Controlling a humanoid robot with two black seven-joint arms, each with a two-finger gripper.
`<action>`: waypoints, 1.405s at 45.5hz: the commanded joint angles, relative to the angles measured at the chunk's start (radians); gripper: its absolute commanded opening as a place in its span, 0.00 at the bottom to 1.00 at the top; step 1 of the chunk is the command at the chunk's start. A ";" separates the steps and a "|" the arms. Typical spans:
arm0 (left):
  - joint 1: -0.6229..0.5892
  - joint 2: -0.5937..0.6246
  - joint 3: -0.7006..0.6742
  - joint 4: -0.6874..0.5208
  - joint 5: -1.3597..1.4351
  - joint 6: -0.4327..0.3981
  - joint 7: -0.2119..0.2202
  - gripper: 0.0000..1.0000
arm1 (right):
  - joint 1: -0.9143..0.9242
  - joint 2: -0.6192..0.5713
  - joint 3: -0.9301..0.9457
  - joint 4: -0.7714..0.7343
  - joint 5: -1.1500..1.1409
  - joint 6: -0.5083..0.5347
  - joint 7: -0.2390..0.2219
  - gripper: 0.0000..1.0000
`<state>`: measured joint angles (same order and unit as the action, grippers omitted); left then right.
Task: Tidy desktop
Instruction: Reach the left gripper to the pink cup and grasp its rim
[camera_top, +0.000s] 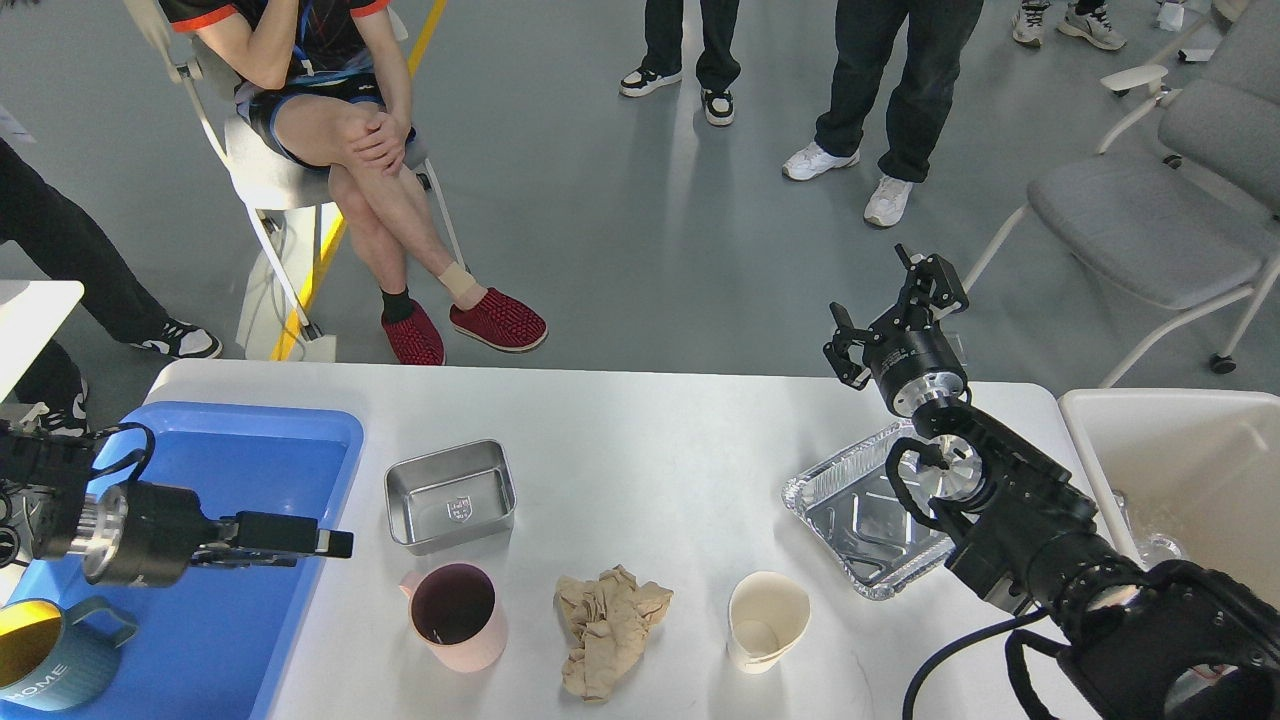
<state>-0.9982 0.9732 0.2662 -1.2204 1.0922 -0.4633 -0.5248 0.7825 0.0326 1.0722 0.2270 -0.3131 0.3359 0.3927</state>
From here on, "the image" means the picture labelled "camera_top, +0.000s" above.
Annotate person in black trousers left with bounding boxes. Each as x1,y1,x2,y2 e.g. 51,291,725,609
1,143,223,437

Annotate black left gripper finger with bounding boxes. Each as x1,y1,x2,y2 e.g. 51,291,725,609
205,511,355,559
189,552,300,569

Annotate white plastic waste bin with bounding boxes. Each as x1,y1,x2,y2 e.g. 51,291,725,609
1060,389,1279,603

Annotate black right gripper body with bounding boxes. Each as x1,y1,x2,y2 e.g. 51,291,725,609
861,325,968,418

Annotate white paper cup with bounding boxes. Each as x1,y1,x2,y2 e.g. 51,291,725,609
727,571,812,674

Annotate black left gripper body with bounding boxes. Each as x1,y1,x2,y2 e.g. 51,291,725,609
78,482,223,588

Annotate white folding chair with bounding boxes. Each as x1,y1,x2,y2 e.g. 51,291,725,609
120,0,468,343

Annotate standing person white sneakers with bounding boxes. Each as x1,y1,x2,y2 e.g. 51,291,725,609
780,0,986,229

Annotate seated person red shoes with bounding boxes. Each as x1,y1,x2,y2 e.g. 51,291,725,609
161,1,548,365

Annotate white side table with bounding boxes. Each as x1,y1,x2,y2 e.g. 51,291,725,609
1,279,84,397

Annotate blue plastic tray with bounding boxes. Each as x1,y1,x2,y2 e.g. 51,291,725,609
12,401,364,719

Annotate pink plastic mug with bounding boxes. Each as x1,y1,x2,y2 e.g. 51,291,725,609
399,562,509,673

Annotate teal mug yellow inside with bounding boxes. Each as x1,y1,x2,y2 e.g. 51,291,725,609
1,596,140,711

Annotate crumpled brown paper napkin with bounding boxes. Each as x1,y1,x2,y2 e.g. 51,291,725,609
556,565,675,703

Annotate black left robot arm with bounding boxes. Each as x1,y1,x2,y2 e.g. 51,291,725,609
3,421,355,588

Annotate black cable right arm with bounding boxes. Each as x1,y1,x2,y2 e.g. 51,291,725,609
901,606,1051,720

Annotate aluminium foil tray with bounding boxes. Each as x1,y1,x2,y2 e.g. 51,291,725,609
781,420,954,601

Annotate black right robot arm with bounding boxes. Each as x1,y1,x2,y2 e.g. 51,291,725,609
823,245,1277,719

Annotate grey padded chair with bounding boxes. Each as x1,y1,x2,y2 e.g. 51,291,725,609
963,1,1279,387

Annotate person grey sneakers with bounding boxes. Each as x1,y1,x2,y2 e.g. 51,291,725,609
1011,1,1126,53

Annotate stainless steel rectangular tin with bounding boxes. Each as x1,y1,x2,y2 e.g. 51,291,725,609
385,439,517,556

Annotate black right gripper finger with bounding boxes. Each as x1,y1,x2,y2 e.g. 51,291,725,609
893,243,970,329
823,302,873,389

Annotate standing person black-white sneakers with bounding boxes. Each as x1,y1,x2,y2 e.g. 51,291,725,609
617,0,742,127

